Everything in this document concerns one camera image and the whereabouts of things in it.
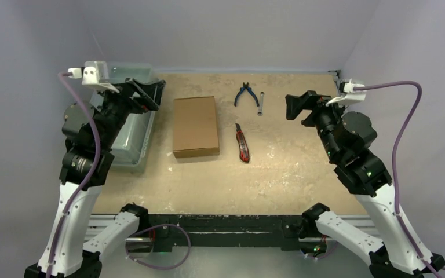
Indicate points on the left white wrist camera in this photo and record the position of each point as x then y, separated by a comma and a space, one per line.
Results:
94, 75

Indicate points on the brown cardboard express box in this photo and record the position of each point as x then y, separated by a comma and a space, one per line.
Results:
195, 127

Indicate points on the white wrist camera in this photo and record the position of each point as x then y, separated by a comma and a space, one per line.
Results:
94, 75
347, 94

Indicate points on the clear plastic storage bin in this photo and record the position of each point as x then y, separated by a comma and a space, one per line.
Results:
131, 144

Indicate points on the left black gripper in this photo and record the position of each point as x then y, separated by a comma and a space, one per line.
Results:
149, 96

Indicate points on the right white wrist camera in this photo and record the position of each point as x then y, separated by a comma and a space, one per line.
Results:
347, 94

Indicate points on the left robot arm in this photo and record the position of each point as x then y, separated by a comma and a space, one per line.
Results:
90, 134

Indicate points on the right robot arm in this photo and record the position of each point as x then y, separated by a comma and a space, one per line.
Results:
346, 137

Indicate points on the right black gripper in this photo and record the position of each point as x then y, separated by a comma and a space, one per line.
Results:
312, 111

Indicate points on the red black utility knife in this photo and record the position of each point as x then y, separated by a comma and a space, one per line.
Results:
244, 153

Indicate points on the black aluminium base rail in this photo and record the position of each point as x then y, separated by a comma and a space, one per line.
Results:
263, 231

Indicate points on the small silver wrench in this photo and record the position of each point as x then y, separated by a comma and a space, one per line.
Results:
261, 103

